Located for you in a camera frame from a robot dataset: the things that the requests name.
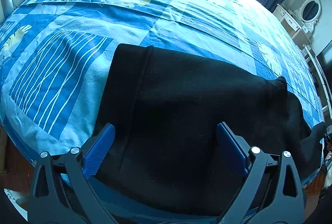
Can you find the black pants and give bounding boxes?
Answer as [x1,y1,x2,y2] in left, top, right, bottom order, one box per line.
[95,44,325,216]

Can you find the white TV cabinet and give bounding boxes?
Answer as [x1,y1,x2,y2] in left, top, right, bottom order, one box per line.
[303,44,331,121]

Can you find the blue patterned bedspread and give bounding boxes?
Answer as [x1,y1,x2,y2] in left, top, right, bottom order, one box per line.
[0,0,325,223]

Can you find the white dressing table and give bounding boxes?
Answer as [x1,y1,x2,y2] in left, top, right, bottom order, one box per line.
[273,4,312,49]

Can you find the oval white-framed mirror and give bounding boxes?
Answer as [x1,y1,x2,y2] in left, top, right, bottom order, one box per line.
[295,0,322,33]

